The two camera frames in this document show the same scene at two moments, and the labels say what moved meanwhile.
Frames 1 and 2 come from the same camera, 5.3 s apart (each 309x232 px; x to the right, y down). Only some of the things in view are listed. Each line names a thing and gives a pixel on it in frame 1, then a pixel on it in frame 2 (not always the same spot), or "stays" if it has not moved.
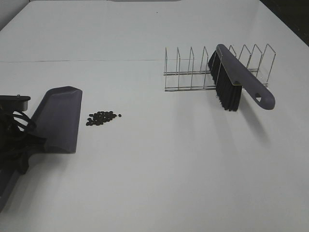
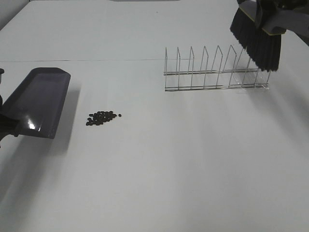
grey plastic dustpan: x=57 y=123 to x=37 y=101
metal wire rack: x=260 y=63 stays
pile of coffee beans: x=100 y=118 stays
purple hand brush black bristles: x=230 y=75 to x=264 y=49
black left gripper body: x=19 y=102 to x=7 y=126
